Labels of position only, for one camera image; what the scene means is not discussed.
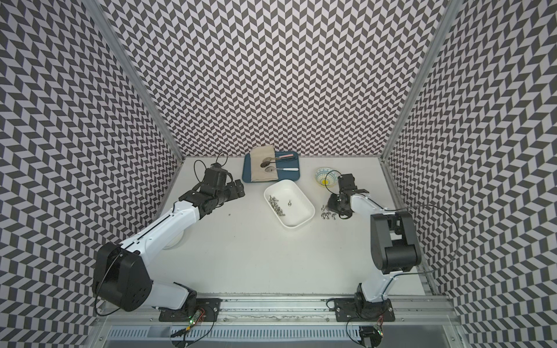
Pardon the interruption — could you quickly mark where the pile of wing nuts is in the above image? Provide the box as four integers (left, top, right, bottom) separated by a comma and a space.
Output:
268, 196, 285, 217

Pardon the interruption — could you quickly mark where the beige folded cloth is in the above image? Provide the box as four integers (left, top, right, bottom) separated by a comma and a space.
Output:
249, 145, 279, 183

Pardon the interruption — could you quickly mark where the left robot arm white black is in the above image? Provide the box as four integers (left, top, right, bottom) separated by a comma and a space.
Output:
92, 162, 245, 313

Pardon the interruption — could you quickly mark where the aluminium front rail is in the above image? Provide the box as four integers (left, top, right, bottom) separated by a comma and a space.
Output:
93, 293, 462, 327

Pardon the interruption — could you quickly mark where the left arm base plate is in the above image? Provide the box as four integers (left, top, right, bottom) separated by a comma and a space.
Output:
159, 298, 222, 323

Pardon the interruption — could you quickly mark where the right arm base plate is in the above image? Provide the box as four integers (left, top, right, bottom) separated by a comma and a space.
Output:
332, 298, 395, 323

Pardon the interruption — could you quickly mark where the metal spoon white handle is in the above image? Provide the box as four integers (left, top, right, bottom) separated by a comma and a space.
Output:
265, 166, 300, 173

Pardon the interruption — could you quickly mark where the patterned small bowl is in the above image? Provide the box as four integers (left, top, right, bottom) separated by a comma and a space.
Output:
315, 167, 340, 188

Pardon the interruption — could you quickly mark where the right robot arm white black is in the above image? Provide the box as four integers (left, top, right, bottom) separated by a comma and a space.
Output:
327, 173, 422, 318

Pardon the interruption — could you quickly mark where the white storage box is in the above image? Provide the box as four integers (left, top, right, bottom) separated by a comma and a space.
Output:
263, 180, 316, 230

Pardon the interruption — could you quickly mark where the metal spoon dark bowl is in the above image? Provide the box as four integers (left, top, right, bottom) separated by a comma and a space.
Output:
261, 159, 278, 168

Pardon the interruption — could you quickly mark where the blue tray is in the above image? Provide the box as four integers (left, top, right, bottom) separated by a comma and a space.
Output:
242, 151, 300, 184

